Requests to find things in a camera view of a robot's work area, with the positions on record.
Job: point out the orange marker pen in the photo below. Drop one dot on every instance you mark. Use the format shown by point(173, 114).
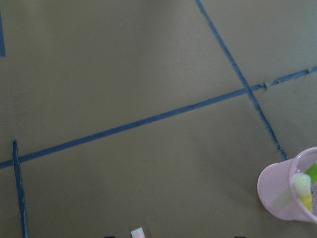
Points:
point(138, 233)

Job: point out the green marker pen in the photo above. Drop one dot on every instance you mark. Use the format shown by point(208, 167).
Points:
point(305, 183)

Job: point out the pink mesh pen holder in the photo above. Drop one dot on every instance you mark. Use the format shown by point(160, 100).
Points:
point(276, 189)

